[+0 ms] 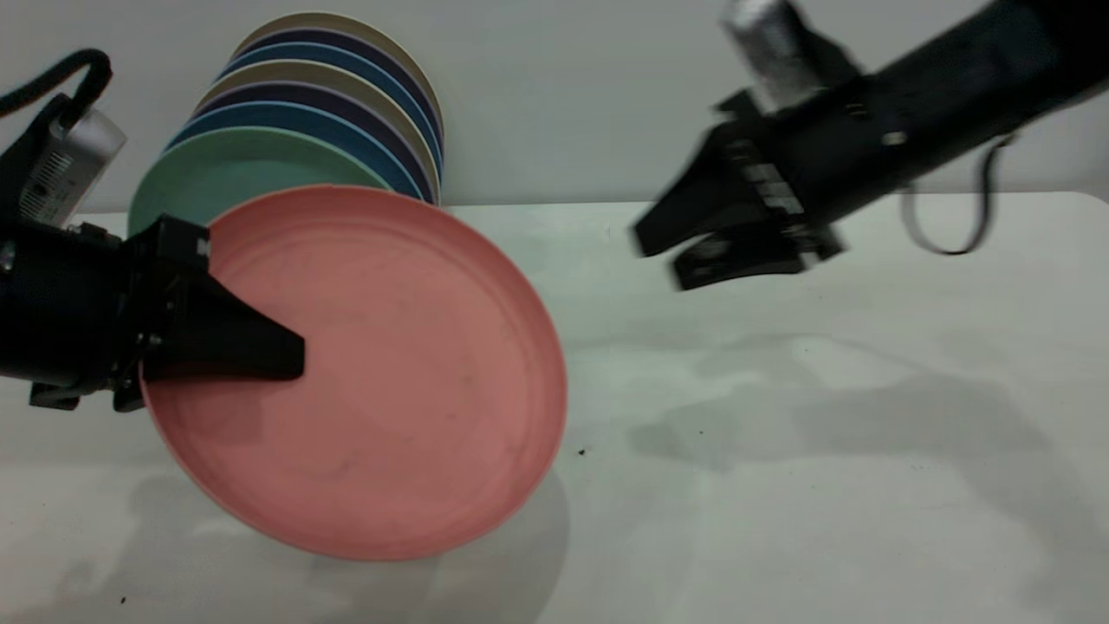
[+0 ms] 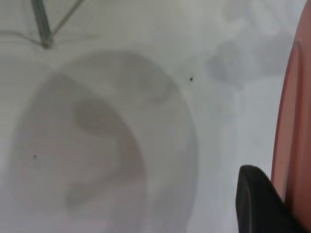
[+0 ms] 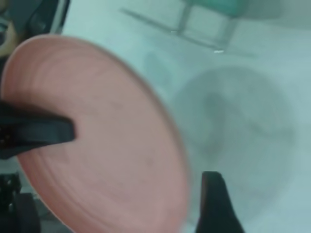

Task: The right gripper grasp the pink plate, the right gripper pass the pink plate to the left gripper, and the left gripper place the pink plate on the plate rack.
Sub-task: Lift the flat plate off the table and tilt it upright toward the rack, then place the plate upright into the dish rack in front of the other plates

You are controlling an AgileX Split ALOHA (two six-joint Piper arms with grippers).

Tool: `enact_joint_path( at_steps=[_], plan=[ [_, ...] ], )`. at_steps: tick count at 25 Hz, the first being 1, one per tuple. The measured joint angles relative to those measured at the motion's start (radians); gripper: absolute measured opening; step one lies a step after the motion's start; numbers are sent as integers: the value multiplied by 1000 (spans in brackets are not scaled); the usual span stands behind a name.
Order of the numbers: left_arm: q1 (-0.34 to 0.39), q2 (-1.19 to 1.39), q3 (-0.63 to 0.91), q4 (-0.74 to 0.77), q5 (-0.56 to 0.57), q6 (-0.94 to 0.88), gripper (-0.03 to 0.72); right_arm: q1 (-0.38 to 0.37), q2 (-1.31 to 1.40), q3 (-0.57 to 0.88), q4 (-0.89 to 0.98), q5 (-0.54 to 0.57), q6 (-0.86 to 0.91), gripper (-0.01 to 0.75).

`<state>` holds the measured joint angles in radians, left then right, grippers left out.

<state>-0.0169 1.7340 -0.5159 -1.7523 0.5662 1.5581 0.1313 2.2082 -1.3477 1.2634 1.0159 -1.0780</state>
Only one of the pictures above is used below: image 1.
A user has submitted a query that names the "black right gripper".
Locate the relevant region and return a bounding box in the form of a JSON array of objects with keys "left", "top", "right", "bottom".
[{"left": 632, "top": 76, "right": 921, "bottom": 292}]

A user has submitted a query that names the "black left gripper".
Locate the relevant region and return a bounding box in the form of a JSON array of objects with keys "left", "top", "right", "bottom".
[{"left": 61, "top": 217, "right": 307, "bottom": 413}]

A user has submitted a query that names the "pink plate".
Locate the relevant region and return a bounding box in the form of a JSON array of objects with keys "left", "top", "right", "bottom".
[{"left": 139, "top": 185, "right": 569, "bottom": 562}]

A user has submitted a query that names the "green plate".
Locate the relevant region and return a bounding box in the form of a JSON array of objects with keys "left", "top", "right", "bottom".
[{"left": 127, "top": 127, "right": 391, "bottom": 239}]

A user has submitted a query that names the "blue plate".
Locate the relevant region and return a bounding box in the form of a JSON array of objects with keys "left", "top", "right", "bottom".
[
  {"left": 217, "top": 42, "right": 444, "bottom": 174},
  {"left": 165, "top": 101, "right": 425, "bottom": 202}
]

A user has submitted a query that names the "purple plate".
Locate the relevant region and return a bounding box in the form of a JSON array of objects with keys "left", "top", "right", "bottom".
[
  {"left": 234, "top": 28, "right": 444, "bottom": 148},
  {"left": 192, "top": 81, "right": 437, "bottom": 205}
]

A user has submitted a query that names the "beige plate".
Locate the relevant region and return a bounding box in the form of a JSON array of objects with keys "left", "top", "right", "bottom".
[
  {"left": 195, "top": 59, "right": 442, "bottom": 209},
  {"left": 234, "top": 11, "right": 446, "bottom": 140}
]

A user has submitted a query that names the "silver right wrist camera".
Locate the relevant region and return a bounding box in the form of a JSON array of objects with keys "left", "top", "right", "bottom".
[{"left": 722, "top": 0, "right": 863, "bottom": 112}]

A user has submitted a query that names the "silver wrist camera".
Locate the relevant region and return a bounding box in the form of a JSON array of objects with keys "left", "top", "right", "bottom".
[
  {"left": 722, "top": 0, "right": 863, "bottom": 112},
  {"left": 17, "top": 108, "right": 127, "bottom": 229}
]

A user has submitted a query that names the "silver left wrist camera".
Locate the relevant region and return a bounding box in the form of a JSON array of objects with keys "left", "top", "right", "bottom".
[{"left": 17, "top": 108, "right": 127, "bottom": 229}]

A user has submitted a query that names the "black right camera cable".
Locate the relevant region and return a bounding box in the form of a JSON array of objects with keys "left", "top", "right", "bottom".
[{"left": 901, "top": 134, "right": 1008, "bottom": 257}]

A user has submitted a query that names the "black camera cable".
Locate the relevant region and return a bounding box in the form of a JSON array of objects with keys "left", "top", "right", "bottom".
[
  {"left": 901, "top": 134, "right": 1008, "bottom": 257},
  {"left": 0, "top": 49, "right": 113, "bottom": 122}
]

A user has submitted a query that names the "black left camera cable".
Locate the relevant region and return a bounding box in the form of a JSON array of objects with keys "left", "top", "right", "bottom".
[{"left": 0, "top": 49, "right": 113, "bottom": 122}]

